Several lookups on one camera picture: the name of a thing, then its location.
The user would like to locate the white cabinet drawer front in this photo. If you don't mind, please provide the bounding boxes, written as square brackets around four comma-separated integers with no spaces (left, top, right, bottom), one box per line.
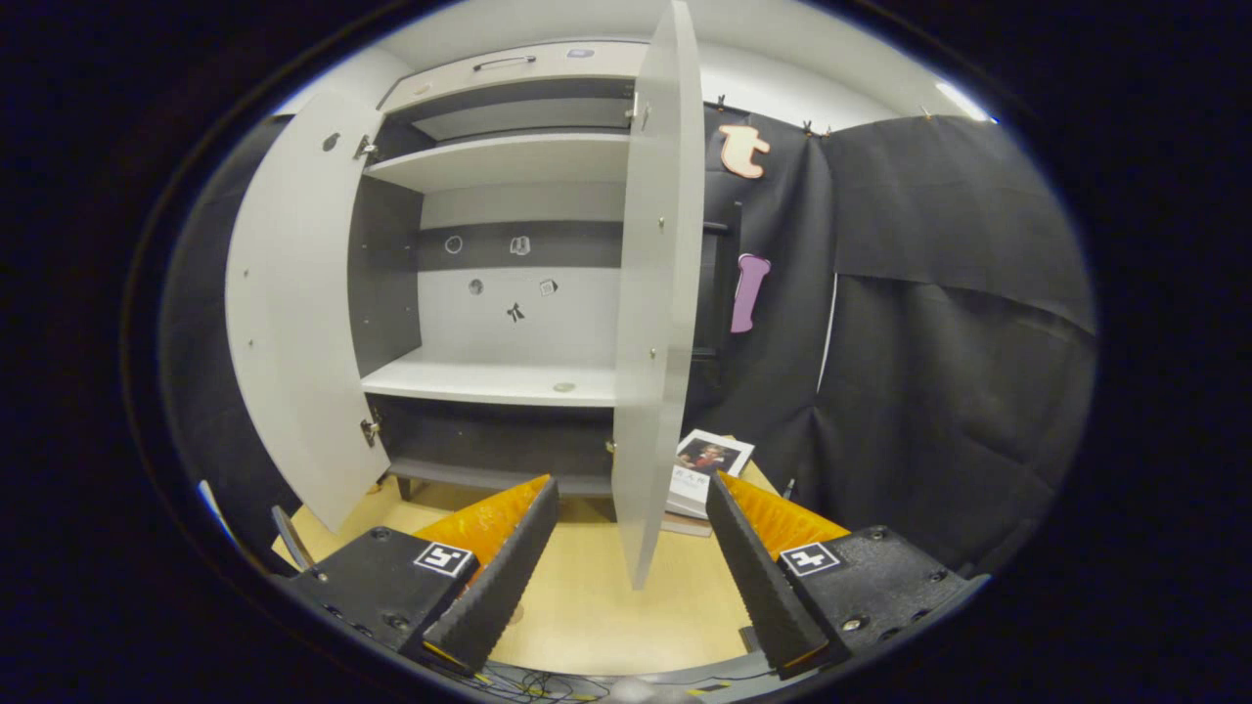
[380,41,651,113]

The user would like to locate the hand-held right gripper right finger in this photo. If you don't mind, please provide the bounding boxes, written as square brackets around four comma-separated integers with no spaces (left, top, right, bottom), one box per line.
[704,472,991,682]

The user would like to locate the white portrait cover book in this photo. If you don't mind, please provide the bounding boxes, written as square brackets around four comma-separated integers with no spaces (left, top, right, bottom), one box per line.
[667,428,756,519]

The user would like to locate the ceiling light panel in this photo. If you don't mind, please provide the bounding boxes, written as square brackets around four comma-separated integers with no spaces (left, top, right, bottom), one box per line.
[934,81,999,124]

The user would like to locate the black backdrop cloth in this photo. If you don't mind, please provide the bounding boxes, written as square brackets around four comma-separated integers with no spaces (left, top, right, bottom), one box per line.
[161,103,1098,578]

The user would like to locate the white cabinet door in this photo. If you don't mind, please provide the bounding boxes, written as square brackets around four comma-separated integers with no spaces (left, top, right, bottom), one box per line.
[225,93,392,534]
[611,0,705,592]

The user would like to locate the white and grey cabinet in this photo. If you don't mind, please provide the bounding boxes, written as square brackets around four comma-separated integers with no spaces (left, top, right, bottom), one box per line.
[347,41,651,524]

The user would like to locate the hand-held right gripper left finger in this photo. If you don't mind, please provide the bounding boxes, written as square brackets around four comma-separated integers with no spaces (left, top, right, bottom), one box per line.
[279,474,562,679]

